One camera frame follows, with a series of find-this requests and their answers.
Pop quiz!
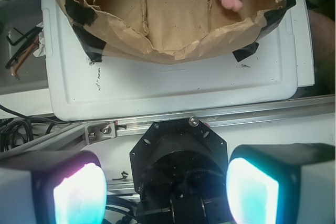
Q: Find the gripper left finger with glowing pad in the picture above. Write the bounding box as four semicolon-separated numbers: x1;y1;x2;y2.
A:
1;151;107;223

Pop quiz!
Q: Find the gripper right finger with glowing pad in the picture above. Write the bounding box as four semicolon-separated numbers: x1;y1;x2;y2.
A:
226;143;335;223

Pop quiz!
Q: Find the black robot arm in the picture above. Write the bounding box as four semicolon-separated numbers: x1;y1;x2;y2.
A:
1;143;335;223

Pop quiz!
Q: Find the white plastic bin lid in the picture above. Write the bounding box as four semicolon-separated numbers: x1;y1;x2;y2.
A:
41;0;300;122

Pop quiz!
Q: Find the black octagonal mounting plate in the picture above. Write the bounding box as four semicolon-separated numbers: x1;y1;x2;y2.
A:
129;118;228;195

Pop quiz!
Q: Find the crumpled white paper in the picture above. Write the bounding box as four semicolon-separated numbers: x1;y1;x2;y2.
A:
33;22;46;58

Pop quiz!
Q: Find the black hex key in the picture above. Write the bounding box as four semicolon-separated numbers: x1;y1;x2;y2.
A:
6;26;42;46

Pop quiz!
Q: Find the brown paper bag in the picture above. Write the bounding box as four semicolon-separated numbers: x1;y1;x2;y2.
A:
56;0;288;64

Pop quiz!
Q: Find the aluminium extrusion rail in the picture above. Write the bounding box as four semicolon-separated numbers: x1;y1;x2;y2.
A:
0;94;336;154

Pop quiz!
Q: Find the black cable bundle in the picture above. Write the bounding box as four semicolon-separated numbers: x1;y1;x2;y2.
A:
0;104;61;153

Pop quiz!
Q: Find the metal corner bracket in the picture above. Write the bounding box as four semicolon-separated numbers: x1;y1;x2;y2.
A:
84;121;117;145

